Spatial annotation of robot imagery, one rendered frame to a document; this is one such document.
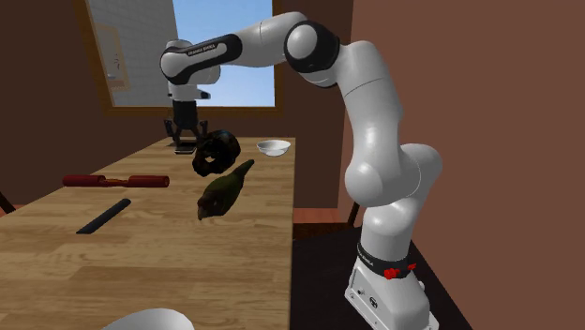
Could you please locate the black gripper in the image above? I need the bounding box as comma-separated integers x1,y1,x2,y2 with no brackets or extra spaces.
163,99,209,148

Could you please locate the red rolling pin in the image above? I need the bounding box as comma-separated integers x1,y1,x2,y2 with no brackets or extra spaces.
62,173,172,189

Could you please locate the dark green bird figure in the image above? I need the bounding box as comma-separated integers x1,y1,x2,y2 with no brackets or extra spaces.
196,158,256,222

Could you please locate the brown-framed window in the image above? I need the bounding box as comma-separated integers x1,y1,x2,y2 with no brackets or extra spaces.
74,0,285,117

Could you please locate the white bowl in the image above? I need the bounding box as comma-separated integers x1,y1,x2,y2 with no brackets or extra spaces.
256,139,293,158

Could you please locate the black stick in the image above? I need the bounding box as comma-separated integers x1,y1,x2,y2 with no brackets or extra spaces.
75,197,133,236

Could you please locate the white rounded object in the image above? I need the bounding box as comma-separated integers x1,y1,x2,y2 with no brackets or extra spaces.
100,307,196,330

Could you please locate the black robot stand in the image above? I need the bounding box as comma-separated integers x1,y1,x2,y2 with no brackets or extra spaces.
290,225,462,330

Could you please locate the dark brown ring-shaped object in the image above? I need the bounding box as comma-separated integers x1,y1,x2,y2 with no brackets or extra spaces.
191,129,242,179

